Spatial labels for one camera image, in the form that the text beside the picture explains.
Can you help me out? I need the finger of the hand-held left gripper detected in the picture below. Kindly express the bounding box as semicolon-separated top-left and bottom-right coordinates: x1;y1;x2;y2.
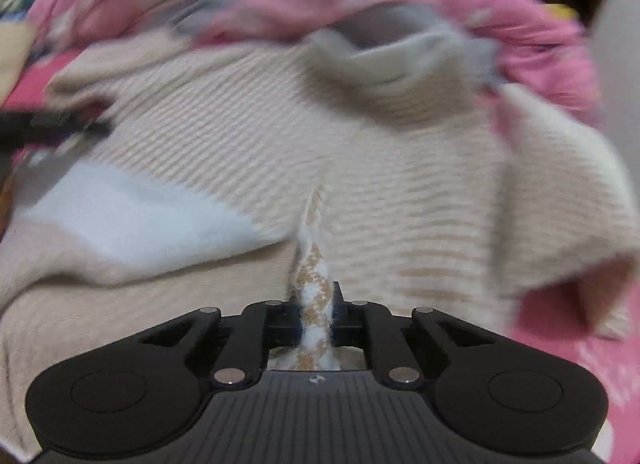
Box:
0;108;113;151

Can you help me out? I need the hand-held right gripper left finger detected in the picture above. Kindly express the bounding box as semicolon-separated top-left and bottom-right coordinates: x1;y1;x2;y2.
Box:
140;300;303;390

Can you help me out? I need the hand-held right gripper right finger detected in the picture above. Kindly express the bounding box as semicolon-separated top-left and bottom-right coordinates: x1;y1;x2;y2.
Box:
330;281;501;388

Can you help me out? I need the beige white checked knit coat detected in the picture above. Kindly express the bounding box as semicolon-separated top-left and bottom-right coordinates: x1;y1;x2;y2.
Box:
47;31;638;375

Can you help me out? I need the white fleece garment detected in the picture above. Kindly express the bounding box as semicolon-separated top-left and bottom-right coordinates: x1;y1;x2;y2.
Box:
20;163;281;276

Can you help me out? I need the plain beige garment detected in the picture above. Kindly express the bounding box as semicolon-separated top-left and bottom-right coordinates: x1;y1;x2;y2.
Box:
0;221;303;462

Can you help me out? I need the pink floral bed blanket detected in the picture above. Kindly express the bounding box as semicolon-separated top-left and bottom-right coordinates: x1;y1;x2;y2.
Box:
0;56;628;425

